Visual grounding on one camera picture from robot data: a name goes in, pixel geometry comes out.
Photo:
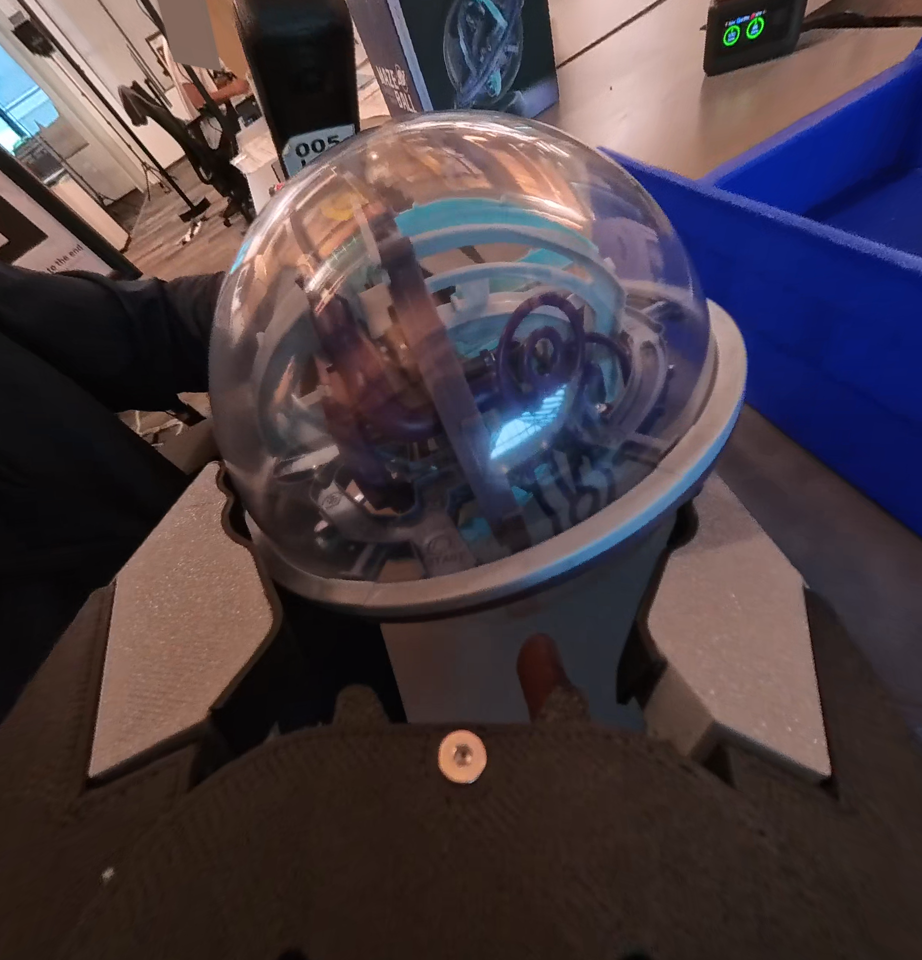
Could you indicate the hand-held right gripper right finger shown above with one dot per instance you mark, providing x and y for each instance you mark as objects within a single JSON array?
[{"x": 738, "y": 615}]

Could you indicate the black device with green display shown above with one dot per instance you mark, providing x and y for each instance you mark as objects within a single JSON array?
[{"x": 753, "y": 38}]

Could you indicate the clear maze ball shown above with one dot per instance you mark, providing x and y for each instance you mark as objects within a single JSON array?
[{"x": 460, "y": 338}]

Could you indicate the black cylinder with white label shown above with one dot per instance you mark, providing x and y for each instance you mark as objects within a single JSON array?
[{"x": 303, "y": 75}]

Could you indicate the person's dark clothed body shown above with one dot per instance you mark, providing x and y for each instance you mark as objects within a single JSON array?
[{"x": 56, "y": 540}]

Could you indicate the person's left forearm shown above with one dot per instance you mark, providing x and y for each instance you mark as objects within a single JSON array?
[{"x": 116, "y": 338}]

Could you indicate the grey maze ball stand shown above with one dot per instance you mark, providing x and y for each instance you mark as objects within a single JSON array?
[{"x": 460, "y": 660}]

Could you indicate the blue plastic bin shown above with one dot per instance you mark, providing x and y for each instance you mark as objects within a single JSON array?
[{"x": 806, "y": 300}]

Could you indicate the black office chair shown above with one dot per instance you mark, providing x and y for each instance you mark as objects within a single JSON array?
[{"x": 206, "y": 143}]

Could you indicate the white printed tag sign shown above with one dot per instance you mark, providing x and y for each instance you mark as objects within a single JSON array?
[{"x": 63, "y": 225}]

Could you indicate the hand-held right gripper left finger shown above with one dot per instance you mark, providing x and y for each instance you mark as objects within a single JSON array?
[{"x": 176, "y": 600}]

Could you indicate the white cabinet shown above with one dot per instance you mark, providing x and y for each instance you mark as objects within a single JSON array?
[{"x": 255, "y": 183}]

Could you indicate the dark maze ball packaging box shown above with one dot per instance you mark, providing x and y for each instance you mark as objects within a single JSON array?
[{"x": 423, "y": 45}]

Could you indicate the glass window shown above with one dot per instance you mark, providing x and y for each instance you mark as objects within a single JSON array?
[{"x": 11, "y": 90}]

